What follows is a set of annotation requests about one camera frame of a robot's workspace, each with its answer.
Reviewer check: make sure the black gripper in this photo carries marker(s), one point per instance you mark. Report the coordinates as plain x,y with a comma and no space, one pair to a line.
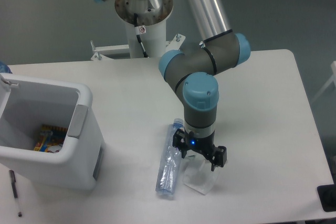
205,146

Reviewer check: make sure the crushed clear plastic bottle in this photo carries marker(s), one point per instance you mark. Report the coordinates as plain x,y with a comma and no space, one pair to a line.
170,163

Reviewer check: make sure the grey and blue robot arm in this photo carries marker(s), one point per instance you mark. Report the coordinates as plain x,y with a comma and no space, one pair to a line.
191,77

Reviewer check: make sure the white open trash can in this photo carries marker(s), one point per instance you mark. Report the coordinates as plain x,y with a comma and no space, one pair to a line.
26,104

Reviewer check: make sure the black device at table edge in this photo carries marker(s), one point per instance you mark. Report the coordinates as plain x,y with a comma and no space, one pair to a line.
327,197

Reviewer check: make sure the colourful snack wrapper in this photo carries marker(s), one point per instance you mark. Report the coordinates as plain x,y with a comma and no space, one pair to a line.
51,139

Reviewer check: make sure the black pen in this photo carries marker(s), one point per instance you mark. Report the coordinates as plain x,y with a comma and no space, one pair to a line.
15,193

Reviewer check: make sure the blue object at left edge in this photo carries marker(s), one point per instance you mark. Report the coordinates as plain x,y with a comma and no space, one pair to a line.
4,68

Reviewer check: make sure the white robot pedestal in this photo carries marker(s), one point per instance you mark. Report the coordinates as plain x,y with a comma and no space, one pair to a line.
145,25

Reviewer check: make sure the white frame at right edge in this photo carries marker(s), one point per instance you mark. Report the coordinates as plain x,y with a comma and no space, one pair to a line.
326,84

